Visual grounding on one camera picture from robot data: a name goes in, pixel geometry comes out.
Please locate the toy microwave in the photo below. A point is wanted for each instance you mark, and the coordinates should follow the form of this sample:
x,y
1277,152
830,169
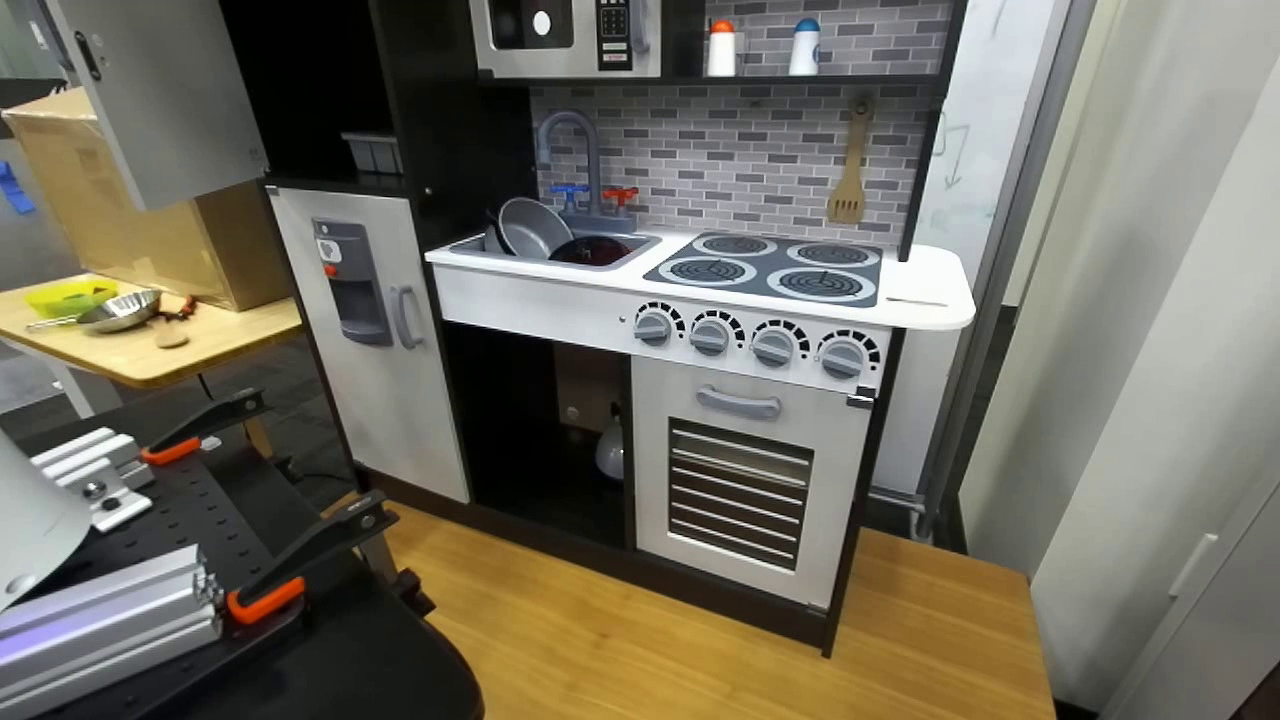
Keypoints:
x,y
587,41

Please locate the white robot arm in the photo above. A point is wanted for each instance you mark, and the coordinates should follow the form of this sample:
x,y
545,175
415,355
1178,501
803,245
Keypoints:
x,y
33,526

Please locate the white toy oven door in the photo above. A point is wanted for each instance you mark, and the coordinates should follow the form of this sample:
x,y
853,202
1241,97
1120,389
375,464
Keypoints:
x,y
665,533

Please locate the white fridge door with dispenser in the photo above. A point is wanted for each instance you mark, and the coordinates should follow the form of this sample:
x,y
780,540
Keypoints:
x,y
402,415

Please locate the white door with notes panel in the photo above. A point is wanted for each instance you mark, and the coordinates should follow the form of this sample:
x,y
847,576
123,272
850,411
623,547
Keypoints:
x,y
172,95

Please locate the grey stove knob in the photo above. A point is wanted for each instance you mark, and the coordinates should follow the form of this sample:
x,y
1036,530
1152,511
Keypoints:
x,y
772,346
843,357
654,327
714,336

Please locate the dark red bowl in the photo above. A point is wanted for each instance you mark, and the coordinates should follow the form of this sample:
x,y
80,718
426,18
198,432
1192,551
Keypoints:
x,y
595,250

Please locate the grey toy faucet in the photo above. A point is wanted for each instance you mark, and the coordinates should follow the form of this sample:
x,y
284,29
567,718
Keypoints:
x,y
595,175

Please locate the grey brick backsplash panel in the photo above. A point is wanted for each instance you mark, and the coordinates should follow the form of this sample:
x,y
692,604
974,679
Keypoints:
x,y
746,161

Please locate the wooden spatula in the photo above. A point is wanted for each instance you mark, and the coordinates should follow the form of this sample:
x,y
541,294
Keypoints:
x,y
850,202

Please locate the black toy kitchen cabinet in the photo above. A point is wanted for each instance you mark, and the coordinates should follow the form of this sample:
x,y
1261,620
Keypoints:
x,y
442,120

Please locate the white bottle orange cap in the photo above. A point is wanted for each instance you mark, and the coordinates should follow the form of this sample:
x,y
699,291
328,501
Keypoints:
x,y
722,52

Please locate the white bottle blue cap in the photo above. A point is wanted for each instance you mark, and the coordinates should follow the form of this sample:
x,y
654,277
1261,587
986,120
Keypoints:
x,y
807,52

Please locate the black clamp with orange grip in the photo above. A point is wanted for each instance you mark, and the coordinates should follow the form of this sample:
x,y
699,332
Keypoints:
x,y
313,547
202,427

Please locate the white board panel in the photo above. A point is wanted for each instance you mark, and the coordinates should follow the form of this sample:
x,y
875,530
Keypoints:
x,y
986,161

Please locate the brown toy food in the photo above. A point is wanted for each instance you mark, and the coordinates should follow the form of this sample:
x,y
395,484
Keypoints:
x,y
177,305

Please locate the small beige round item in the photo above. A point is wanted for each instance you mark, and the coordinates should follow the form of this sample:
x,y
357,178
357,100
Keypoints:
x,y
172,336

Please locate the light wooden side table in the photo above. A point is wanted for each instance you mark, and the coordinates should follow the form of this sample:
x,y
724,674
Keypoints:
x,y
132,355

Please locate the large cardboard box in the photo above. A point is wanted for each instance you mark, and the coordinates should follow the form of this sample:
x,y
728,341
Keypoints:
x,y
132,254

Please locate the metal bowl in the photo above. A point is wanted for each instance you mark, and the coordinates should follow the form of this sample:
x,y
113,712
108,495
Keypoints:
x,y
123,313

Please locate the white lab cabinet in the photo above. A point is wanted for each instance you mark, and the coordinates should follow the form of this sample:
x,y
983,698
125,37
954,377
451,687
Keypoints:
x,y
1172,440

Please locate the green yellow toy food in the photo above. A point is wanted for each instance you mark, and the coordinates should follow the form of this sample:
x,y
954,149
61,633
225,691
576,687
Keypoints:
x,y
64,301

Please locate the long aluminium extrusion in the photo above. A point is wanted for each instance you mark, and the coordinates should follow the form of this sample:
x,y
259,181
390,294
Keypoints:
x,y
93,627

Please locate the blue object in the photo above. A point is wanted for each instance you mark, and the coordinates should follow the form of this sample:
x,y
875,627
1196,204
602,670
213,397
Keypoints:
x,y
13,186

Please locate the small aluminium bracket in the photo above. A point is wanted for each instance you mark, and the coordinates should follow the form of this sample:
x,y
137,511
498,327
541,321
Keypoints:
x,y
85,463

